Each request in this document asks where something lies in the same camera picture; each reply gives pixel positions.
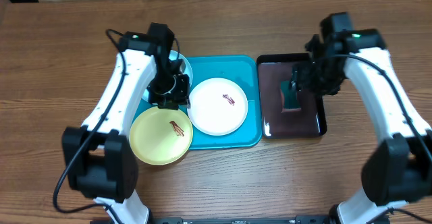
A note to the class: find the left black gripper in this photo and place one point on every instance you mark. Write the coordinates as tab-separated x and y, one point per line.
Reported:
182	96

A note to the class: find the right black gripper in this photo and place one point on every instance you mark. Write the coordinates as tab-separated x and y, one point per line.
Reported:
303	79

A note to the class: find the light blue plate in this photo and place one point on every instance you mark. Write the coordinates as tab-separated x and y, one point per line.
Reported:
185	68

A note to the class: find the green sponge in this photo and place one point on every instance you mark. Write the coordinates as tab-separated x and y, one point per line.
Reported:
289	99

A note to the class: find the white plate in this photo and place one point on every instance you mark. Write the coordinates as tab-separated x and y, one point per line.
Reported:
218	106

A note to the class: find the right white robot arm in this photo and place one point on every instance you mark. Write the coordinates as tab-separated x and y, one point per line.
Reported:
399	171

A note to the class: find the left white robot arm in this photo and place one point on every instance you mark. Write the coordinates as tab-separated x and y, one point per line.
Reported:
99	161

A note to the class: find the black water tray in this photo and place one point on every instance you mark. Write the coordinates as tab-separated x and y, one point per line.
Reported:
309	122

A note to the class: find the teal plastic tray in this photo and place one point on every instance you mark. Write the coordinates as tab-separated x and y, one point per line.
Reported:
242	70

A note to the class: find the yellow plate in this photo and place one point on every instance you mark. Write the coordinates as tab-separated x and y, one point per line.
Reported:
161	136

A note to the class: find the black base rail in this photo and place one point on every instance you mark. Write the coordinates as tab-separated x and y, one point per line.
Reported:
300	219

